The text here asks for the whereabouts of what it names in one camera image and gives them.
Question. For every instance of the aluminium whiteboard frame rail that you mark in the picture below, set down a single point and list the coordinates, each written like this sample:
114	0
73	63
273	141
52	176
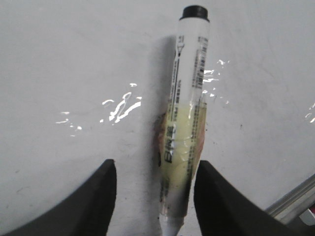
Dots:
294	203

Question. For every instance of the white whiteboard marker with tape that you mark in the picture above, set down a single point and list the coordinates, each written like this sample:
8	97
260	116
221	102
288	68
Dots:
183	133

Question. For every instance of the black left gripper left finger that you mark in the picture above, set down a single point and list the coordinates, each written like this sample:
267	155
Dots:
73	209

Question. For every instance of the white whiteboard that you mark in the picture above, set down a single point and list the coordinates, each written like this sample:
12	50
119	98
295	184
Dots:
86	80

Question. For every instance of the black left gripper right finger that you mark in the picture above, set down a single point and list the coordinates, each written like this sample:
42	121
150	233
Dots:
223	211

